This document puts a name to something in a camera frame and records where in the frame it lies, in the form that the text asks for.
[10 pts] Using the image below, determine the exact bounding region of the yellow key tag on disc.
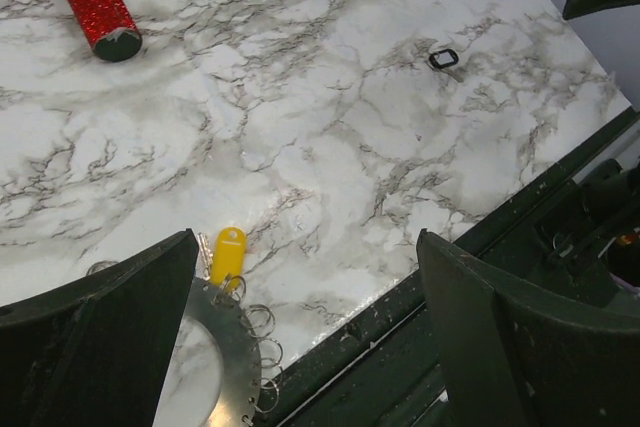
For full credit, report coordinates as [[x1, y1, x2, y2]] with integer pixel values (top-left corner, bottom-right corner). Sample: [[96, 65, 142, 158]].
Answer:
[[210, 227, 247, 293]]

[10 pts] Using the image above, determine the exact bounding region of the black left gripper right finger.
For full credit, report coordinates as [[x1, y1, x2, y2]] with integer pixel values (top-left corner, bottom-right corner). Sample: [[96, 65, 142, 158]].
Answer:
[[416, 230, 639, 426]]

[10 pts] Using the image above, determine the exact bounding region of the black white key tag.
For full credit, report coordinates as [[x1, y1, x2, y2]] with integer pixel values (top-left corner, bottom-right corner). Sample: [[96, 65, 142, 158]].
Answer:
[[428, 48, 459, 70]]

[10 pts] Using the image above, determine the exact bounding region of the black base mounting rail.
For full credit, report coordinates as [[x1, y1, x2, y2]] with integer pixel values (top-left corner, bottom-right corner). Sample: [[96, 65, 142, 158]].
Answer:
[[254, 109, 639, 426]]

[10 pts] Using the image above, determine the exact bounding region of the red glitter microphone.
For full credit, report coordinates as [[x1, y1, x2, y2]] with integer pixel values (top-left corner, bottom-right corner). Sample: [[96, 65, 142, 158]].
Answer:
[[67, 0, 142, 63]]

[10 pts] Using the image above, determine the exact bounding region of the round metal keyring disc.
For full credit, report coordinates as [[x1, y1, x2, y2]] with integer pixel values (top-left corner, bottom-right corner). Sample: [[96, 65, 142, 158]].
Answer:
[[153, 258, 284, 426]]

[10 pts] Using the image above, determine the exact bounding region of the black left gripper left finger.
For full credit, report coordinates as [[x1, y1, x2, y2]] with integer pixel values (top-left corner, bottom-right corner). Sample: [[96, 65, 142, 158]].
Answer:
[[1, 229, 199, 426]]

